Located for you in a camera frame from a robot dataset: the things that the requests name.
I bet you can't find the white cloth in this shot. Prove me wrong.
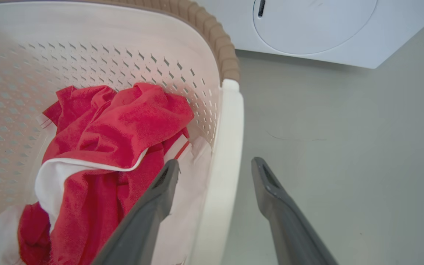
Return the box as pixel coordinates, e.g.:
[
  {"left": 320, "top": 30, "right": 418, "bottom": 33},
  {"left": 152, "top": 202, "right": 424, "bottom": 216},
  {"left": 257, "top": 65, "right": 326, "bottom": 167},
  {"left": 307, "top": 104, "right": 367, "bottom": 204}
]
[{"left": 0, "top": 137, "right": 212, "bottom": 265}]

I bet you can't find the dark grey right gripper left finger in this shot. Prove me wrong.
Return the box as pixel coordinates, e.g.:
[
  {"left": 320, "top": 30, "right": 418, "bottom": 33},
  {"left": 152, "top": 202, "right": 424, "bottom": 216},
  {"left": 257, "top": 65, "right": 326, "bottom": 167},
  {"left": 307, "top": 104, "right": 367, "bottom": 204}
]
[{"left": 92, "top": 159, "right": 180, "bottom": 265}]

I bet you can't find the round white washing machine door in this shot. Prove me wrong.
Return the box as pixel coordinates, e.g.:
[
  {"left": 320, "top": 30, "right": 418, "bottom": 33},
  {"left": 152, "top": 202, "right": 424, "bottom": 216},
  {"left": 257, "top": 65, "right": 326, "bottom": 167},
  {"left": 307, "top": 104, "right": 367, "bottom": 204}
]
[{"left": 253, "top": 0, "right": 378, "bottom": 55}]

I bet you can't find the white washing machine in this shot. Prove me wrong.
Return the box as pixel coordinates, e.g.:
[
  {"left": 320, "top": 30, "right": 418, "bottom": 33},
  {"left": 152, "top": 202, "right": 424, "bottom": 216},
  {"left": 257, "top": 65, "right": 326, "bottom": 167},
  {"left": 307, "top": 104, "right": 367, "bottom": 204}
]
[{"left": 194, "top": 0, "right": 424, "bottom": 69}]

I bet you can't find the red and white garment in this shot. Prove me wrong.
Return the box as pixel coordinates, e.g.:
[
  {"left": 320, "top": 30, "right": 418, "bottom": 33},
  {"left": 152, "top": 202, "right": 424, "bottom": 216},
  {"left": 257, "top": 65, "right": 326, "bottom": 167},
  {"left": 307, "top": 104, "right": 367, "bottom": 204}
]
[{"left": 18, "top": 82, "right": 195, "bottom": 265}]

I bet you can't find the white perforated plastic laundry basket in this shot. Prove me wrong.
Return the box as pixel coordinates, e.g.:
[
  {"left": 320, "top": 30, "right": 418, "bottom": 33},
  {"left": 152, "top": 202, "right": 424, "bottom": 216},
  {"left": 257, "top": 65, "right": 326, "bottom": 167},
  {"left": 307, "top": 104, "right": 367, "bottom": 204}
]
[{"left": 0, "top": 0, "right": 244, "bottom": 265}]

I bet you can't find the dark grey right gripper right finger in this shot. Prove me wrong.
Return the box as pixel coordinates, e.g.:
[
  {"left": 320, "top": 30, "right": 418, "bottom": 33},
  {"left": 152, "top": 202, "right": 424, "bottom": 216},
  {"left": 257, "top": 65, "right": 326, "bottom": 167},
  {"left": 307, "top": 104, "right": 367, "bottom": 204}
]
[{"left": 251, "top": 157, "right": 339, "bottom": 265}]

